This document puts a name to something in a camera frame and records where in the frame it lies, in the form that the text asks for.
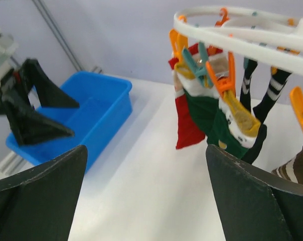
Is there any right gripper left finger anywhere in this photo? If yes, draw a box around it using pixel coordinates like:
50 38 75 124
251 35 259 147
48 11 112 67
0 145 88 240

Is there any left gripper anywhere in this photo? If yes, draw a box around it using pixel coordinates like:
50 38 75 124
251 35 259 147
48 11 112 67
0 59 80 146

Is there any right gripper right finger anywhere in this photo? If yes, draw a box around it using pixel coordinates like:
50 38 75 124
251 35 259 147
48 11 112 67
206 145 303 240

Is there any green tree sock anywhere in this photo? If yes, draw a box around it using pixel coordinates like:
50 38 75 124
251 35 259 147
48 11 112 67
176 73 219 139
207 90 267 164

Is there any red snowflake sock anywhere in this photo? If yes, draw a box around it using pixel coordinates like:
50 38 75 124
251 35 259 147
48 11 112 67
168 44 225 151

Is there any orange peg for green sock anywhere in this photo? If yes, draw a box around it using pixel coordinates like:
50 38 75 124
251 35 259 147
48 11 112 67
205 52 236 101

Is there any black striped sock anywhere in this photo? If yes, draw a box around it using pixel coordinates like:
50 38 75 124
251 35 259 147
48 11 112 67
240 58 291 164

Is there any teal clothes peg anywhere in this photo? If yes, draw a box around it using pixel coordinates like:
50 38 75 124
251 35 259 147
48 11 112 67
182 42 213 88

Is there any white round clip hanger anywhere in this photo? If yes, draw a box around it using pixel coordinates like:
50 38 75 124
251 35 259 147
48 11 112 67
174 6 303 76

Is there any yellow orange clothes peg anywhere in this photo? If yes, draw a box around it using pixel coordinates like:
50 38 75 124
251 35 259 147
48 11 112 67
168 29 199 79

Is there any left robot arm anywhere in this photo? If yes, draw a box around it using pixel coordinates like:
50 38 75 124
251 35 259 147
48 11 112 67
0 58 80 146

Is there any short aluminium profile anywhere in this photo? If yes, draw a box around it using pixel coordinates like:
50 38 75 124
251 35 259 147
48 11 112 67
0 152 27 179

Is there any brown patterned sock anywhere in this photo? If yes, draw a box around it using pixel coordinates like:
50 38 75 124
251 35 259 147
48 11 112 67
272 146 303 185

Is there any blue plastic bin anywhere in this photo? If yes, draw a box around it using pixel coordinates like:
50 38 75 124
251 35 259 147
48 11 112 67
6 71 132 170

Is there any orange peg front right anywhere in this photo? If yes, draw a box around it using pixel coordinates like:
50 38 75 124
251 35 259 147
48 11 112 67
289 86 303 133

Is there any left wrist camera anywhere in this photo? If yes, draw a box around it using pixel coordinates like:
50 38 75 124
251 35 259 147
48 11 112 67
0 24 19 88

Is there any aluminium frame post left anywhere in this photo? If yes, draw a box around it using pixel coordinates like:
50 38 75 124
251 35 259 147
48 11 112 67
32 0 86 71

